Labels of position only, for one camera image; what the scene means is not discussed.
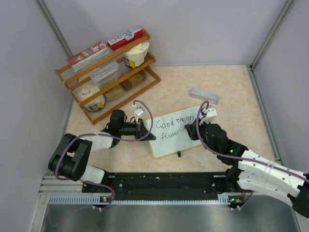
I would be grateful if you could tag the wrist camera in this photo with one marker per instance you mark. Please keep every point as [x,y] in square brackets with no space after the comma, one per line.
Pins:
[207,115]
[137,112]

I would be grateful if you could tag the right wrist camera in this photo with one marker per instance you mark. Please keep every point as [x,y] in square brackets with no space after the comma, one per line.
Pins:
[207,115]

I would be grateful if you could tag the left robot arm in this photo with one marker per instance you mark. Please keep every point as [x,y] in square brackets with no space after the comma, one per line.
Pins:
[70,159]

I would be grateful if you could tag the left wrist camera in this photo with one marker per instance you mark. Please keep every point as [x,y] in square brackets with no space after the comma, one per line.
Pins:
[137,112]

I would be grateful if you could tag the grey whiteboard eraser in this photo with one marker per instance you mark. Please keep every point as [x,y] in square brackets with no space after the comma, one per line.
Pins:
[204,95]

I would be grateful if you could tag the white whiteboard yellow frame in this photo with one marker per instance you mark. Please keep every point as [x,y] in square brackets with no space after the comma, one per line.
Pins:
[166,127]

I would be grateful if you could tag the brown sponge block right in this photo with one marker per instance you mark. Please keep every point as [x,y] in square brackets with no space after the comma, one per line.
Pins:
[134,80]

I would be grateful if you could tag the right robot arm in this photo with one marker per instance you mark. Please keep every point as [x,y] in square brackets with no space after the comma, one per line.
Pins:
[250,171]

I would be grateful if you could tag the tan sponge block left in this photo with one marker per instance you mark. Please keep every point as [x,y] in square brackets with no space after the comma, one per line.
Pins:
[114,93]

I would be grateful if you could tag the red white long box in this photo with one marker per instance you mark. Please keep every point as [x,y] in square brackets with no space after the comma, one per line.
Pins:
[125,38]

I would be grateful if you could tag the red foil wrap box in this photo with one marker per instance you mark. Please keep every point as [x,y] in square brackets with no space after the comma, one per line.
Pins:
[87,56]

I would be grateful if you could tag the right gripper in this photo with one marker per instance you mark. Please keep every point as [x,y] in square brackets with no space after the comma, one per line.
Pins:
[192,131]

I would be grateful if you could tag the clear plastic box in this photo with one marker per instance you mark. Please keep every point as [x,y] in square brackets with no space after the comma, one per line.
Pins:
[106,75]

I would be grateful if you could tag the white bag upper container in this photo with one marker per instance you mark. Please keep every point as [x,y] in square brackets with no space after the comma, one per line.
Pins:
[136,55]

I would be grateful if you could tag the aluminium frame rail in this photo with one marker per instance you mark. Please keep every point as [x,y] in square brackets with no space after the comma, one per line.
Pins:
[50,185]

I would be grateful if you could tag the orange wooden shelf rack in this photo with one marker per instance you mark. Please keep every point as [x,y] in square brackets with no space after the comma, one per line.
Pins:
[91,98]

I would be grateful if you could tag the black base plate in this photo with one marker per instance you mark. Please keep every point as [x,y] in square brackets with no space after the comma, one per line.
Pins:
[170,186]

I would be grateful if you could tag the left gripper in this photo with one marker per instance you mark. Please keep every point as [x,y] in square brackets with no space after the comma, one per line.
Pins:
[141,131]

